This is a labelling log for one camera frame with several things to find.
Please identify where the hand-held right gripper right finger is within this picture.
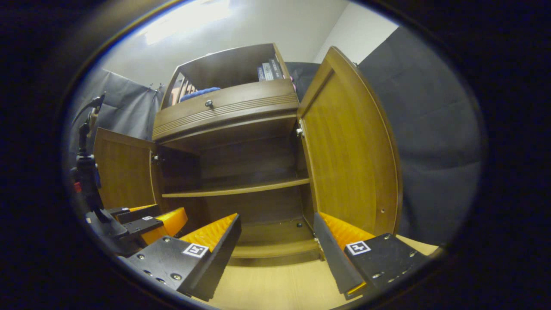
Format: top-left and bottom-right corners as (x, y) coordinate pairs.
(313, 212), (431, 301)

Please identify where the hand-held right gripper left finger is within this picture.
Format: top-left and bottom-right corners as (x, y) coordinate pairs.
(118, 212), (242, 302)

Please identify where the wooden cabinet door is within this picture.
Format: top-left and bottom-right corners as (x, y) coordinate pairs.
(93, 127), (161, 211)
(297, 46), (403, 237)

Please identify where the wooden inner shelf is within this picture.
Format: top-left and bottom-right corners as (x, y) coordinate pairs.
(161, 177), (310, 198)

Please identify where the folded blue cloth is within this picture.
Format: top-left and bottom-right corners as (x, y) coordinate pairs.
(180, 87), (221, 102)

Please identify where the black backdrop cloth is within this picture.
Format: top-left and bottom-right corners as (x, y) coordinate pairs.
(69, 26), (483, 246)

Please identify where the wooden drawer with black knob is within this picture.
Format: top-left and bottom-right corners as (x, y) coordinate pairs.
(152, 79), (300, 143)

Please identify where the black shelf book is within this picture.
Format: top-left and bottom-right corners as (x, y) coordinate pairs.
(269, 58), (285, 80)

